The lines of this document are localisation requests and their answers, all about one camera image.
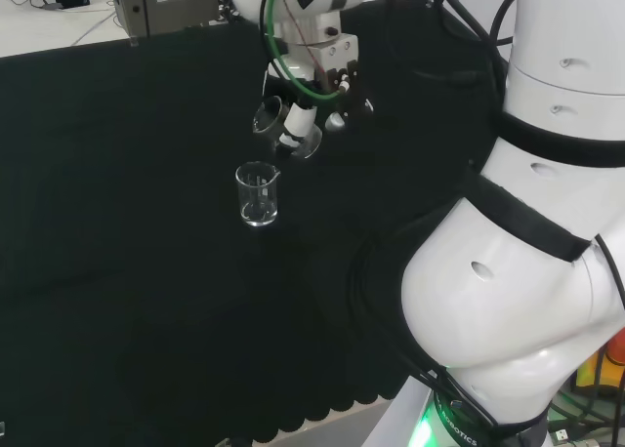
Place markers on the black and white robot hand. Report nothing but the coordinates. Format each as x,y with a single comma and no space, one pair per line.
299,120

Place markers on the small clear glass beaker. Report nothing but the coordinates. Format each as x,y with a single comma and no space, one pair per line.
267,117

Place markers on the clear glass beaker with spout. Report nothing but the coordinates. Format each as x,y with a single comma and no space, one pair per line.
257,193

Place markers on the grey metal equipment box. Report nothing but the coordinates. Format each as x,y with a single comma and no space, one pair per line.
171,3

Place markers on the black bench cloth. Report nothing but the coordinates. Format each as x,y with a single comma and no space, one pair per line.
146,222

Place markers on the yellow stop button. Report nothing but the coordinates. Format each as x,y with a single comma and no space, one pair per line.
603,364

